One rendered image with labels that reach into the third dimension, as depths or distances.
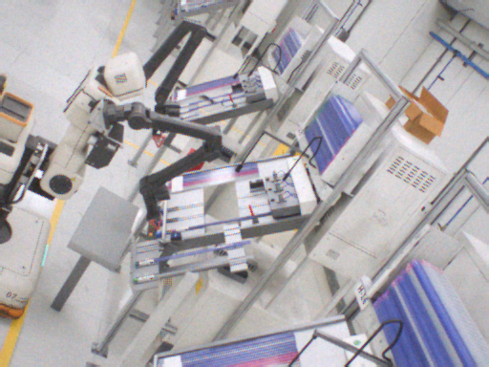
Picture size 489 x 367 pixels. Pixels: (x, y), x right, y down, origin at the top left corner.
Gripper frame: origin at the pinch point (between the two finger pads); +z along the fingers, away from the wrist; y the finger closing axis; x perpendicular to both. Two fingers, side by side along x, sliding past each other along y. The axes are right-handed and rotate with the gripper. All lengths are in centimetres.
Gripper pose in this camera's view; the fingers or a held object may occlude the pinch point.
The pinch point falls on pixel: (158, 227)
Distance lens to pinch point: 313.1
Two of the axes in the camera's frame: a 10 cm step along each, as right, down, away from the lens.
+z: 1.8, 8.7, 4.6
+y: -0.6, -4.6, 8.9
